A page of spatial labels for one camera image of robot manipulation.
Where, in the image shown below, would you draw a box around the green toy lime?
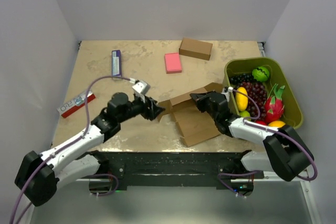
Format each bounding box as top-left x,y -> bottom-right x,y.
239,110 -> 251,118

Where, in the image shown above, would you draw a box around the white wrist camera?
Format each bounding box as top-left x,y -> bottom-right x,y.
221,87 -> 234,102
130,78 -> 151,102

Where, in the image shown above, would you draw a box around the red toy apple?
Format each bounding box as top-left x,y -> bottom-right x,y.
255,120 -> 267,126

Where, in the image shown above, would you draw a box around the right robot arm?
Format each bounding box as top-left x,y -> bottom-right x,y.
190,87 -> 318,182

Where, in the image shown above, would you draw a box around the red white toothpaste box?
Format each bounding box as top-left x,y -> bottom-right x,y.
57,91 -> 86,118

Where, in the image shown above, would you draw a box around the red purple toy grapes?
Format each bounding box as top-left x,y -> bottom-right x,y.
239,82 -> 268,121

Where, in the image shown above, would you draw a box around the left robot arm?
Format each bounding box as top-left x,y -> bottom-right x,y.
15,92 -> 165,207

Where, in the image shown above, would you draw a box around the dark blue toy grapes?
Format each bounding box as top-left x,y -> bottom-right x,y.
229,73 -> 255,86

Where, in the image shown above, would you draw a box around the pink toy dragon fruit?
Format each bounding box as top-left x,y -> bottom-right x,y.
264,84 -> 285,124

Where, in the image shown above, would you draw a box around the olive green plastic bin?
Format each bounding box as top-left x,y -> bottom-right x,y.
223,57 -> 303,130

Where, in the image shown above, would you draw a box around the brown cardboard box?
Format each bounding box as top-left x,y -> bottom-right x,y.
157,82 -> 223,147
179,38 -> 213,60

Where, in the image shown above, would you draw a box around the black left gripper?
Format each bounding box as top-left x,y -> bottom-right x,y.
118,93 -> 165,123

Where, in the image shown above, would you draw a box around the closed brown cardboard box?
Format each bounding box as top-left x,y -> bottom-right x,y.
179,38 -> 213,60

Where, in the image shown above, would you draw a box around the green toy melon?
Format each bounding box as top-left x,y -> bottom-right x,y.
252,66 -> 270,82

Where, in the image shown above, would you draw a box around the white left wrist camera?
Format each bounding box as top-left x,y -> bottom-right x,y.
130,78 -> 151,102

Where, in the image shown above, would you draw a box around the orange yellow toy fruit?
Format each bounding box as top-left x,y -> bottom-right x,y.
268,120 -> 286,128

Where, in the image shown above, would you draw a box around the purple toothpaste box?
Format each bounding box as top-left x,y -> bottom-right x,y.
111,50 -> 122,77

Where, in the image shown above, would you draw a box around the pink sticky note pad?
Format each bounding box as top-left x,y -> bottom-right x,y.
164,52 -> 182,74

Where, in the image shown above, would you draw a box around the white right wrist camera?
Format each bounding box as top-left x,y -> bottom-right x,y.
221,87 -> 234,102

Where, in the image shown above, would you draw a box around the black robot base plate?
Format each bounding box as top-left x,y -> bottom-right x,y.
89,151 -> 264,196

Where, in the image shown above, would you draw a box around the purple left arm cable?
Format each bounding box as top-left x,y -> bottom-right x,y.
9,76 -> 137,224

